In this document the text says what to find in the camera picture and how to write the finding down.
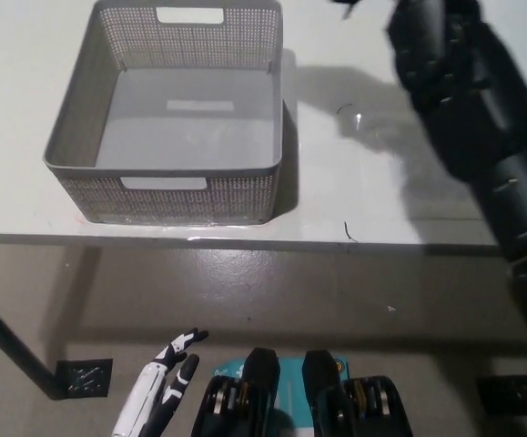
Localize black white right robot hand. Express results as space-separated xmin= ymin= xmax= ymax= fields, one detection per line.
xmin=383 ymin=0 xmax=527 ymax=181

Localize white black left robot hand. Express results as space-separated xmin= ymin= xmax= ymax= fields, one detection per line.
xmin=110 ymin=327 xmax=210 ymax=437

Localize black metal table leg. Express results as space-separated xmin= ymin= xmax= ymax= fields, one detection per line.
xmin=0 ymin=284 xmax=64 ymax=401

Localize grey perforated plastic basket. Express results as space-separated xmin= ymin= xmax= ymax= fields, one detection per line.
xmin=41 ymin=0 xmax=286 ymax=228

